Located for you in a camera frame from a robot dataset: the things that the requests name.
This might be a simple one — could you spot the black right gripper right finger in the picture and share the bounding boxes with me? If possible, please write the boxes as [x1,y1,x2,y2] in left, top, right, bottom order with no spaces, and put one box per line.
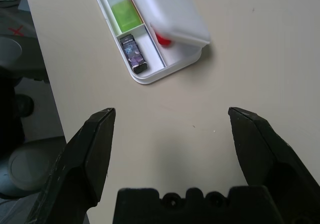
[228,106,320,224]

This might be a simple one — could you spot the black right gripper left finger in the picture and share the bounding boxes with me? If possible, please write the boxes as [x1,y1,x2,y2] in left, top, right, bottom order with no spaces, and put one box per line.
[24,107,117,224]

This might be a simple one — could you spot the black red whiteboard marker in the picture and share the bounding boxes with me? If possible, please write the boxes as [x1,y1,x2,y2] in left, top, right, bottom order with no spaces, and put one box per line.
[154,32,174,47]

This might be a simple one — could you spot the green capped translucent highlighter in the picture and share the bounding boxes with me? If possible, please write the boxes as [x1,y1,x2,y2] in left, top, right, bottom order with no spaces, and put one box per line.
[99,0,144,33]

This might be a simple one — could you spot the white plastic pencil case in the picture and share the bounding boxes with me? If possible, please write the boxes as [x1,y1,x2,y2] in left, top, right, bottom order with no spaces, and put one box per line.
[89,0,211,85]

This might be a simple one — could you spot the dark grey robot right leg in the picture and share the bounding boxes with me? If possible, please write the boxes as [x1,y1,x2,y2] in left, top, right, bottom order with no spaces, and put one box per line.
[0,68,68,204]

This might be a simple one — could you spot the dark grey robot leg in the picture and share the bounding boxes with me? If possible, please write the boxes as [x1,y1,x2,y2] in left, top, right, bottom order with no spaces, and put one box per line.
[0,36,23,71]
[0,68,68,204]

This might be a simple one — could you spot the dark grey robot left leg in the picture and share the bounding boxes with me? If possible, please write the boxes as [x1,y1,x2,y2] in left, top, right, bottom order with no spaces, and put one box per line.
[0,36,23,71]

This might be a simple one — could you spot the red floor tape lines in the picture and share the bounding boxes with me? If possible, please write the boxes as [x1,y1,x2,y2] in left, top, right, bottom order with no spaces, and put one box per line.
[7,25,25,36]

